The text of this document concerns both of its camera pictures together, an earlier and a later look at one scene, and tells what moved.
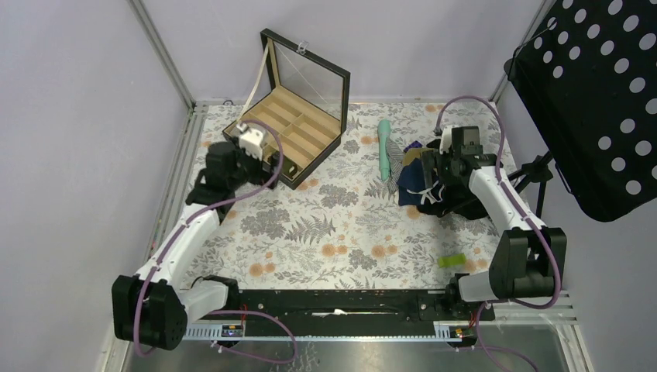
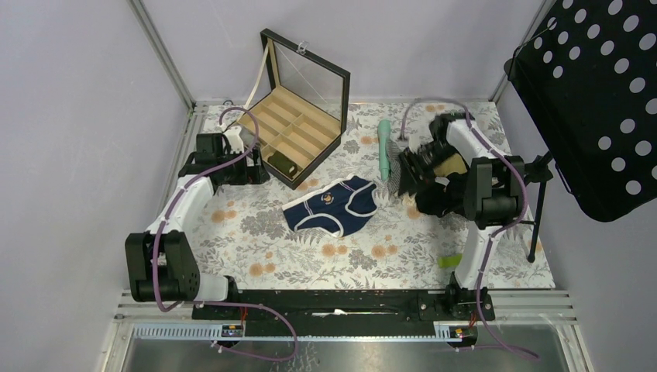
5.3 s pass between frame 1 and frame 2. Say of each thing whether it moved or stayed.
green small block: stayed
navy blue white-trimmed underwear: moved
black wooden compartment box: stayed
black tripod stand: stayed
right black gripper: moved
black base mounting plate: stayed
